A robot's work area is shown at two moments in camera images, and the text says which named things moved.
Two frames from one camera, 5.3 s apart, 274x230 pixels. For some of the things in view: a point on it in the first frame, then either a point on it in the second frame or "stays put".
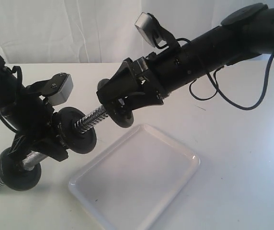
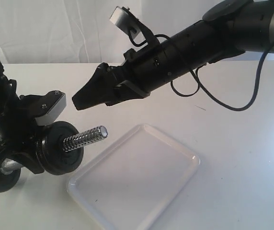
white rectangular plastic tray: [131, 184] stays put
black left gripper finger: [53, 147] -> [25, 159]
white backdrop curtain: [94, 31] stays put
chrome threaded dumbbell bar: [29, 162] -> [69, 143]
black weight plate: [122, 116] -> [51, 153]
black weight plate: [74, 140] -> [44, 156]
